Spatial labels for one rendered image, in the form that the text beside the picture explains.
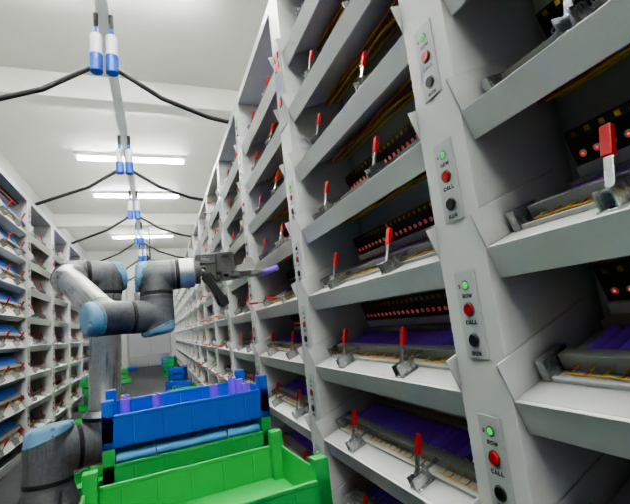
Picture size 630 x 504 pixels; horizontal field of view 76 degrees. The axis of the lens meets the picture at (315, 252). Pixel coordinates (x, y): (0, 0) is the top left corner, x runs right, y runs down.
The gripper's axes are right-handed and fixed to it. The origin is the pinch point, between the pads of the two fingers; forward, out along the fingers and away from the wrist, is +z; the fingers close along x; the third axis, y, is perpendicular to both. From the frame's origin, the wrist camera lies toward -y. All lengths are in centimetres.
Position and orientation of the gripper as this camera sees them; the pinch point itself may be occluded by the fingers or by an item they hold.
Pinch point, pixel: (259, 273)
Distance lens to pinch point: 132.4
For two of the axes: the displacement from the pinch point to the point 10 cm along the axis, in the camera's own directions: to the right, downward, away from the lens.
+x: -3.4, 1.9, 9.2
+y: -1.3, -9.8, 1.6
